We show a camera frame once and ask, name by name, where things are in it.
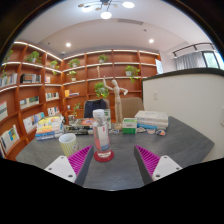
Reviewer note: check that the white wall socket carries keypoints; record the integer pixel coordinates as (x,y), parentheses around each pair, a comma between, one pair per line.
(155,96)

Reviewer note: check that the dark blue office chair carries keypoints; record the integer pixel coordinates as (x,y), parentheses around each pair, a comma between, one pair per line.
(91,108)

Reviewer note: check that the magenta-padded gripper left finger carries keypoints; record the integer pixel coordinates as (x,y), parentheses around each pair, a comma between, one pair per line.
(71,165)

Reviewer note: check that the stack of dark books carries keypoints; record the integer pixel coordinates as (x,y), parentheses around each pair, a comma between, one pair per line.
(78,127)

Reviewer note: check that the tan chair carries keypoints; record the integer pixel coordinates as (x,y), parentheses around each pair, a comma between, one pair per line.
(132,107)

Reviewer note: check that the small round printed badge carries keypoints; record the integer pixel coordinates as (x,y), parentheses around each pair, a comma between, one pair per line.
(150,131)
(141,130)
(160,132)
(114,131)

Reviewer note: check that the black curtain rail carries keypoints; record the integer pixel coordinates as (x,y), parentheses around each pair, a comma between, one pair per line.
(191,46)

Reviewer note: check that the yellow striped white cup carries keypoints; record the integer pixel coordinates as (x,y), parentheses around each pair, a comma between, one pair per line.
(68,146)

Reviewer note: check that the ceiling air vent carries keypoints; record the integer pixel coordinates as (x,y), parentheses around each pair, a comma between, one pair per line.
(130,21)

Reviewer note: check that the green and white carton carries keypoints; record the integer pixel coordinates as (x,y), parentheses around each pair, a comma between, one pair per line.
(108,116)

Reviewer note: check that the white partition with dark top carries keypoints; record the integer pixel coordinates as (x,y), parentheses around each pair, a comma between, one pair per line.
(186,106)

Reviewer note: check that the stack of colourful books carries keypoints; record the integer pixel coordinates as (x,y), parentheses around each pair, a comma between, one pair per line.
(49,128)

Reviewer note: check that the window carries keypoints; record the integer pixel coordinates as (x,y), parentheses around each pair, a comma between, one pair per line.
(213,60)

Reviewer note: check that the ceiling lamp with round lights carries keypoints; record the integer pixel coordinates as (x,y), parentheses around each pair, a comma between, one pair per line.
(106,15)

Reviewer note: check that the recessed ceiling light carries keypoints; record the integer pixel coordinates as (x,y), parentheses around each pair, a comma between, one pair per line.
(151,40)
(68,44)

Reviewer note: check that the green and white box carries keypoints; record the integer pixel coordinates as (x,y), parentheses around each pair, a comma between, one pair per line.
(129,126)

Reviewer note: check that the clear water bottle white cap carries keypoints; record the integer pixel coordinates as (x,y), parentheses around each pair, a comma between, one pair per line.
(101,136)

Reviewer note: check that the flat round red coaster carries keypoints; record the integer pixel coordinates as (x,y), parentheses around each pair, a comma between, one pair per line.
(104,159)

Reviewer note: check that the wooden artist mannequin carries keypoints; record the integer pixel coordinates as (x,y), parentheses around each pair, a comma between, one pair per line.
(117,100)

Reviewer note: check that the orange wooden shelf unit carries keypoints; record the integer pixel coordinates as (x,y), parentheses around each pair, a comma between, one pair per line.
(83,86)

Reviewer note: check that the grey curtain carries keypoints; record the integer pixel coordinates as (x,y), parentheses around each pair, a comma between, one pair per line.
(188,60)

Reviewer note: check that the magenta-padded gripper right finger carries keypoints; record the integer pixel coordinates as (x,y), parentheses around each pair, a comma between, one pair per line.
(153,165)

